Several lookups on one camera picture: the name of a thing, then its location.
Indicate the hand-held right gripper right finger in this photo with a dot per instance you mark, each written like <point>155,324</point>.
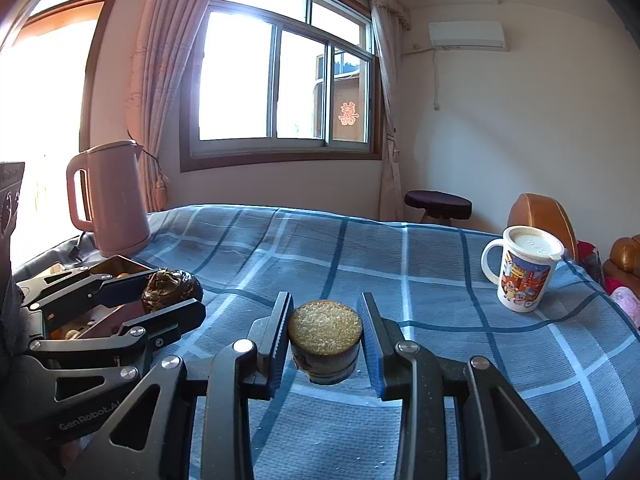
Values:
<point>372,345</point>

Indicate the white cartoon mug with lid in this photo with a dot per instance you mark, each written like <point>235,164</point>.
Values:
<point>525,275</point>

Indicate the pink electric kettle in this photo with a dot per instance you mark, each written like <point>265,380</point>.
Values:
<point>115,200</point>

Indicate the brown leather sofa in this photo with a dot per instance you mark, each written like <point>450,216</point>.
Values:
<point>625,255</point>

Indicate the dark chocolate pastry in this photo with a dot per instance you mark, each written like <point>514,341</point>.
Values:
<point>172,287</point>

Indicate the round brown-topped cake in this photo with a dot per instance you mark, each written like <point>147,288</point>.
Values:
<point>325,330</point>

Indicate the pink curtain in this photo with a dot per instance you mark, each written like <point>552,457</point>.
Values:
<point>160,60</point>
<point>390,110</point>

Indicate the red paper window decoration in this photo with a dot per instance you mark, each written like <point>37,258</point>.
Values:
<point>348,114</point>

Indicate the dark round stool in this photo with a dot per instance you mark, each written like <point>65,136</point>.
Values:
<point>437,204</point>

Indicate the sliding glass window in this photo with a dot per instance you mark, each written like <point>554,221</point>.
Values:
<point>240,75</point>

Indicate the pink metal tin box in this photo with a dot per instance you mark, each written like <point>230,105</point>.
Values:
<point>120,316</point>

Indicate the white wall air conditioner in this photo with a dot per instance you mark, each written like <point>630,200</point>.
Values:
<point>467,34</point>

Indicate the white air conditioner pipe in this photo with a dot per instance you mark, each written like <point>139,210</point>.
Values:
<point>436,80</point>

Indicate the brown leather armchair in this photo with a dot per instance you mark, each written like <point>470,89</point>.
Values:
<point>540,220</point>

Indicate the wooden framed glass door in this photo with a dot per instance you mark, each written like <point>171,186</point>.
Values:
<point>92,85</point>

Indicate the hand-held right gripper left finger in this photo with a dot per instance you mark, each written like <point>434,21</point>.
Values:
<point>281,345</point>

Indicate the pink floral cloth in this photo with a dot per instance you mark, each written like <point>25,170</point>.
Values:
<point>627,302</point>

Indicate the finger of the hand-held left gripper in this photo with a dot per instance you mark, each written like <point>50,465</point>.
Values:
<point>127,287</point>
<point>170,317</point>

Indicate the blue plaid tablecloth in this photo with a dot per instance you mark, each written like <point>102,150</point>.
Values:
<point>400,270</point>

